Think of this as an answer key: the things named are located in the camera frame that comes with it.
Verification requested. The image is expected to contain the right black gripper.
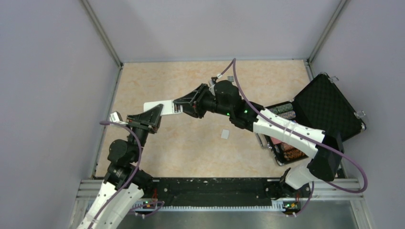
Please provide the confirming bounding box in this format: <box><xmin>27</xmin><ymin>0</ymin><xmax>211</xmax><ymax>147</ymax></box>
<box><xmin>174</xmin><ymin>85</ymin><xmax>232</xmax><ymax>120</ymax></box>

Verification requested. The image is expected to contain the chrome case handle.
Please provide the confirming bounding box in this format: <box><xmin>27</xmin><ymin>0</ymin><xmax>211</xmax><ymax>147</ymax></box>
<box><xmin>255</xmin><ymin>133</ymin><xmax>270</xmax><ymax>149</ymax></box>

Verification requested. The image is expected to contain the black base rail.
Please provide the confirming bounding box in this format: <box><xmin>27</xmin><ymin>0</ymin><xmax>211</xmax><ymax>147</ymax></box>
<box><xmin>144</xmin><ymin>177</ymin><xmax>296</xmax><ymax>207</ymax></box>

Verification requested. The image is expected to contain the white remote control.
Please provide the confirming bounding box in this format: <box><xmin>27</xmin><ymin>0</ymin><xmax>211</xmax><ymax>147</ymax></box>
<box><xmin>143</xmin><ymin>100</ymin><xmax>183</xmax><ymax>116</ymax></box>

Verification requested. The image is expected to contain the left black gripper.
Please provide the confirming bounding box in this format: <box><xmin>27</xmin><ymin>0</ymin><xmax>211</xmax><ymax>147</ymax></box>
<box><xmin>126</xmin><ymin>104</ymin><xmax>165</xmax><ymax>161</ymax></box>

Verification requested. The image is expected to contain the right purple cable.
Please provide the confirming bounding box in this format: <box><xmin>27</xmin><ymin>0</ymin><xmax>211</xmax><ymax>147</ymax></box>
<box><xmin>218</xmin><ymin>58</ymin><xmax>369</xmax><ymax>217</ymax></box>

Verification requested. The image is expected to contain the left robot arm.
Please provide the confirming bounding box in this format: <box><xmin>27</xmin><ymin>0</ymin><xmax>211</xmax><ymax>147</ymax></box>
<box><xmin>78</xmin><ymin>104</ymin><xmax>164</xmax><ymax>229</ymax></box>

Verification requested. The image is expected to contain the black poker chip case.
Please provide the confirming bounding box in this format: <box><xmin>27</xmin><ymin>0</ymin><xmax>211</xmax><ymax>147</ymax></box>
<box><xmin>255</xmin><ymin>72</ymin><xmax>367</xmax><ymax>167</ymax></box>

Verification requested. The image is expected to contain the purple cable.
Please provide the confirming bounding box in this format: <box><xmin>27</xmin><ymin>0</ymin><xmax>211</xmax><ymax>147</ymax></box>
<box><xmin>87</xmin><ymin>120</ymin><xmax>165</xmax><ymax>229</ymax></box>
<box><xmin>218</xmin><ymin>58</ymin><xmax>369</xmax><ymax>217</ymax></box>

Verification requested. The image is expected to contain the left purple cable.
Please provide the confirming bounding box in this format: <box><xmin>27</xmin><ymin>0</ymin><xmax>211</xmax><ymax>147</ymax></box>
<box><xmin>87</xmin><ymin>120</ymin><xmax>165</xmax><ymax>229</ymax></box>

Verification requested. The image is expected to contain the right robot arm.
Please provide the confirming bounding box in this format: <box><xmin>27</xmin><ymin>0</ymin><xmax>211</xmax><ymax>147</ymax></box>
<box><xmin>173</xmin><ymin>81</ymin><xmax>342</xmax><ymax>197</ymax></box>

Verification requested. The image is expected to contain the pink card deck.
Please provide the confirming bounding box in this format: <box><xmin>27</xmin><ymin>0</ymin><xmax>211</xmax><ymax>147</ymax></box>
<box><xmin>268</xmin><ymin>137</ymin><xmax>282</xmax><ymax>145</ymax></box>

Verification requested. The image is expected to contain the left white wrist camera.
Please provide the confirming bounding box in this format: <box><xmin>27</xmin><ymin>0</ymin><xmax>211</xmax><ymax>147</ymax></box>
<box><xmin>109</xmin><ymin>111</ymin><xmax>127</xmax><ymax>125</ymax></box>

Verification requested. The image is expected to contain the white battery cover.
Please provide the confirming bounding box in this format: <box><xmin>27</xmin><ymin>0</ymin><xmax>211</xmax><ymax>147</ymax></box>
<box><xmin>221</xmin><ymin>129</ymin><xmax>230</xmax><ymax>139</ymax></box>

